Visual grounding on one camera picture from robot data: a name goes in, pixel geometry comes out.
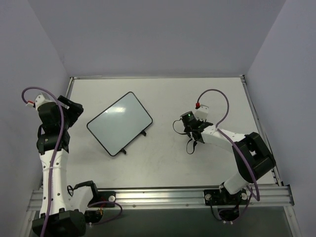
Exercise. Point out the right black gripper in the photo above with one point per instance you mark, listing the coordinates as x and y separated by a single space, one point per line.
196 133

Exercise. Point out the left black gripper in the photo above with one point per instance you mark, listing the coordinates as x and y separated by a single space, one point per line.
71 108

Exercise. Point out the black framed small whiteboard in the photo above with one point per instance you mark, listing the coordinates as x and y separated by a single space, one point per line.
119 124

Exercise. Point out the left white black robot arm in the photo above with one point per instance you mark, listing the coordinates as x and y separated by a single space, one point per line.
62 210

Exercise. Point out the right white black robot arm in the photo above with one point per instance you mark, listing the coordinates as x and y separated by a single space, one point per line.
252 156

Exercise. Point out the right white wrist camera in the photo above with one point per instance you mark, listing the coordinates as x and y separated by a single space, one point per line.
201 113

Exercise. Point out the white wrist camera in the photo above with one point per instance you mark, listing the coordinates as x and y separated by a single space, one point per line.
41 99
201 113

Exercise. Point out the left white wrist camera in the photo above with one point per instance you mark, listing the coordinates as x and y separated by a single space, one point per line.
41 99

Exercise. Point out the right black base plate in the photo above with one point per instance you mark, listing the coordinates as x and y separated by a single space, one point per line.
217 197

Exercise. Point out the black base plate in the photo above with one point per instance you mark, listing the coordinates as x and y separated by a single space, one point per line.
107 198
217 197

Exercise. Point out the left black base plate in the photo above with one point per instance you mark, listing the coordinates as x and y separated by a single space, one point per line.
107 198

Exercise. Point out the aluminium front rail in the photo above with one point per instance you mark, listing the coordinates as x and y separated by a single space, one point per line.
271 195

